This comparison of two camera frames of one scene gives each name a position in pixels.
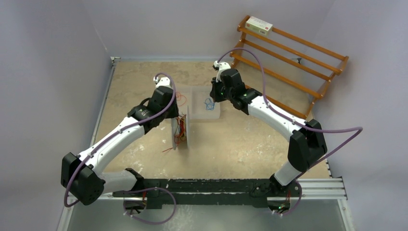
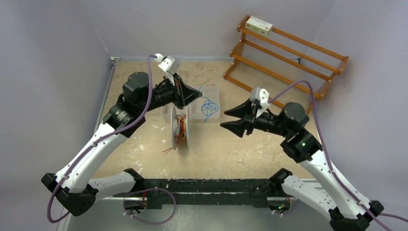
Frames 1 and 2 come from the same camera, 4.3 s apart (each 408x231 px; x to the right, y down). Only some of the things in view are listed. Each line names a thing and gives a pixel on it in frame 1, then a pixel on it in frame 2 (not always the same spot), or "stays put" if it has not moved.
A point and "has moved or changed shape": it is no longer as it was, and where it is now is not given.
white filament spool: x=181 y=130 stays put
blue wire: x=210 y=104 has moved or changed shape
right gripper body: x=220 y=93 -> x=266 y=121
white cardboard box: x=259 y=26 stays put
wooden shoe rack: x=290 y=73 stays put
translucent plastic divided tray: x=198 y=99 stays put
